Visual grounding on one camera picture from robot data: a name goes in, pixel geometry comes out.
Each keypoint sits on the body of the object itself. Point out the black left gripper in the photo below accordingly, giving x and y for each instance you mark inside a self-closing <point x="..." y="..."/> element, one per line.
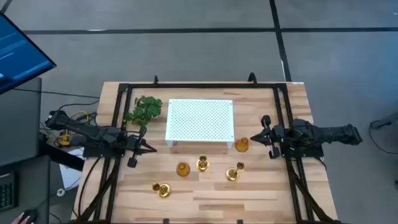
<point x="134" y="144"/>

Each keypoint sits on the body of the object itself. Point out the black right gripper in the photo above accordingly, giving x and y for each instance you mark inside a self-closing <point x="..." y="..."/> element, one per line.
<point x="276" y="137"/>

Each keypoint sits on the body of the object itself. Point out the amber glass vase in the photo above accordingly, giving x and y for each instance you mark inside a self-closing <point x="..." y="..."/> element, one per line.
<point x="242" y="145"/>
<point x="183" y="170"/>

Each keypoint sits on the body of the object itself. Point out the medium gold candlestick holder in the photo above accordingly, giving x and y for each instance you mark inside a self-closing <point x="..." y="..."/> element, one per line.
<point x="164" y="190"/>

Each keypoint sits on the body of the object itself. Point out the tall gold candlestick holder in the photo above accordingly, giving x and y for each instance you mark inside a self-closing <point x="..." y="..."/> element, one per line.
<point x="232" y="175"/>

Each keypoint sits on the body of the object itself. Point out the short gold candlestick holder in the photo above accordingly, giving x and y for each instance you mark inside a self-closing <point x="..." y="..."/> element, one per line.
<point x="202" y="166"/>

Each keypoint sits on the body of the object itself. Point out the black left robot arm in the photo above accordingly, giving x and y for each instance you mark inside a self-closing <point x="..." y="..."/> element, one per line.
<point x="93" y="133"/>

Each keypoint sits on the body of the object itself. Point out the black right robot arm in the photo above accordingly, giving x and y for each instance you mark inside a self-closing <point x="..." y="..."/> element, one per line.
<point x="326" y="133"/>

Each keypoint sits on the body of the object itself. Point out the green artificial plant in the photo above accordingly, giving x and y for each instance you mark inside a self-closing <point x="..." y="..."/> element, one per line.
<point x="146" y="109"/>

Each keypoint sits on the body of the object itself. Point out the white perforated metal shelf riser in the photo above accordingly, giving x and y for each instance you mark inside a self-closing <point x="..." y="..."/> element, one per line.
<point x="199" y="121"/>

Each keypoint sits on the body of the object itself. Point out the yellow clamp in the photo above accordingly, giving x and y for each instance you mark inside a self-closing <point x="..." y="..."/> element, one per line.
<point x="65" y="140"/>

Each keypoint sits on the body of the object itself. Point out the white paper sheet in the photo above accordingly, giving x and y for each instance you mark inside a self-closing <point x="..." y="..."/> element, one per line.
<point x="70" y="177"/>

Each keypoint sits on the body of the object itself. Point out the black diagonal beam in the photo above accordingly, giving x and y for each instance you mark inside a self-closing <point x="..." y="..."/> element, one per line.
<point x="62" y="158"/>

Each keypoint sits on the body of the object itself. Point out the white tape roll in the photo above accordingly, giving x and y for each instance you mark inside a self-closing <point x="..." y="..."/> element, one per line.
<point x="60" y="192"/>

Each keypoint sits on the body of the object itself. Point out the grey desk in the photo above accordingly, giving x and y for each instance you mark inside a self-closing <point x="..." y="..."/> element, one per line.
<point x="31" y="186"/>

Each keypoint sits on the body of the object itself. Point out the grey floor object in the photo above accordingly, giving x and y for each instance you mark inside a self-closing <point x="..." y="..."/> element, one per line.
<point x="385" y="123"/>

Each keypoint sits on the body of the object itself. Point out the grey cabinet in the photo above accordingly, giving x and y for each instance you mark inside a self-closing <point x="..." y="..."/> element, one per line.
<point x="18" y="124"/>

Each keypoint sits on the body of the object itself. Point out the black computer mouse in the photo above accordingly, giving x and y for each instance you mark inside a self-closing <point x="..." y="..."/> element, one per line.
<point x="31" y="214"/>

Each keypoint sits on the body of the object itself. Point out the person's hand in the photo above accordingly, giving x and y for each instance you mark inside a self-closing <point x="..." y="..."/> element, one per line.
<point x="18" y="220"/>

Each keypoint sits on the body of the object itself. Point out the black keyboard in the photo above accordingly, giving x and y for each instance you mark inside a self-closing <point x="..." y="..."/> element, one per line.
<point x="6" y="193"/>

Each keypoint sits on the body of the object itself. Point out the computer monitor blue screen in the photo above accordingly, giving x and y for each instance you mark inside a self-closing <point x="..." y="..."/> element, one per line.
<point x="18" y="56"/>

